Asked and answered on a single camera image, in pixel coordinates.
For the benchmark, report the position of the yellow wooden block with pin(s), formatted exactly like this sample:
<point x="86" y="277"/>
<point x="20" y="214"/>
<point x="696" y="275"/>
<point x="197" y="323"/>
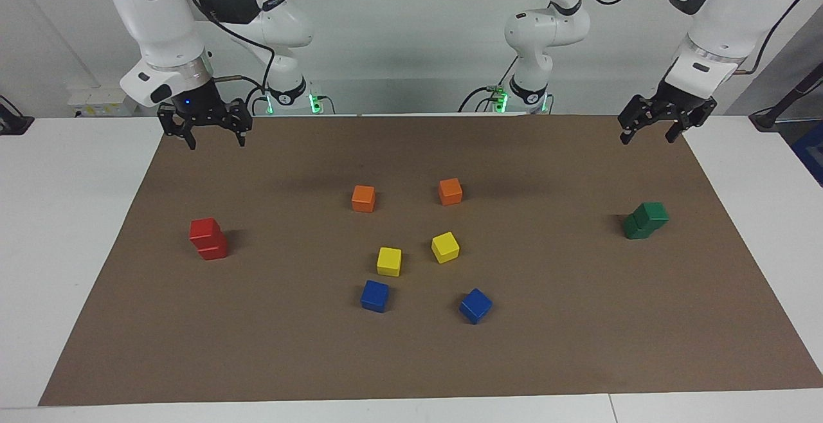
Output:
<point x="389" y="261"/>
<point x="445" y="247"/>

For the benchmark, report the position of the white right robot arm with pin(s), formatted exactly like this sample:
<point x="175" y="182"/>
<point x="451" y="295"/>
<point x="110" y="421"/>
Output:
<point x="161" y="24"/>

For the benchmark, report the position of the brown table mat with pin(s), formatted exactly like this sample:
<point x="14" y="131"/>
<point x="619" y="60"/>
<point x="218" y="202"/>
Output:
<point x="411" y="359"/>

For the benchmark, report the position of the blue object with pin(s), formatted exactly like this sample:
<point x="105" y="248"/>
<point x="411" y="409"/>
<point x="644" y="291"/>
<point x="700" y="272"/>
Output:
<point x="810" y="153"/>

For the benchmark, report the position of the orange wooden block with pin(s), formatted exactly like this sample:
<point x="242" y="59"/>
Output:
<point x="450" y="191"/>
<point x="363" y="198"/>

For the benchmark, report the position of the white power strip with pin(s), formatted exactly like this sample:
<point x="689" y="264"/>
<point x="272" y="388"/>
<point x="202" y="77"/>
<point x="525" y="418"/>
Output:
<point x="96" y="100"/>

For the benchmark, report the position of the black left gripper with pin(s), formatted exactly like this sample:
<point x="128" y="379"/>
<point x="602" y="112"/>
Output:
<point x="681" y="98"/>

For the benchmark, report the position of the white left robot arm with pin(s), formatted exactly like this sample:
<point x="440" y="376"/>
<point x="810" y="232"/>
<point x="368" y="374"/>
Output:
<point x="726" y="18"/>

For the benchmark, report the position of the black stand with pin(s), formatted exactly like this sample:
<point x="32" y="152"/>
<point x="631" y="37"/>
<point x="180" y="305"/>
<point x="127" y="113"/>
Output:
<point x="781" y="108"/>

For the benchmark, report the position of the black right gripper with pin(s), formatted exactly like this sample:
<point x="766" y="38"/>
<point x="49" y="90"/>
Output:
<point x="200" y="105"/>

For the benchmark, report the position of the blue wooden block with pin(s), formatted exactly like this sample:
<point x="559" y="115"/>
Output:
<point x="476" y="305"/>
<point x="375" y="296"/>

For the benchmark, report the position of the green wooden block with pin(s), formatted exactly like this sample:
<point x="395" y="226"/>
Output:
<point x="652" y="214"/>
<point x="638" y="229"/>

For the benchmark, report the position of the red wooden block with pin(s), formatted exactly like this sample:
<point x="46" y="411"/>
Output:
<point x="204" y="231"/>
<point x="214" y="249"/>

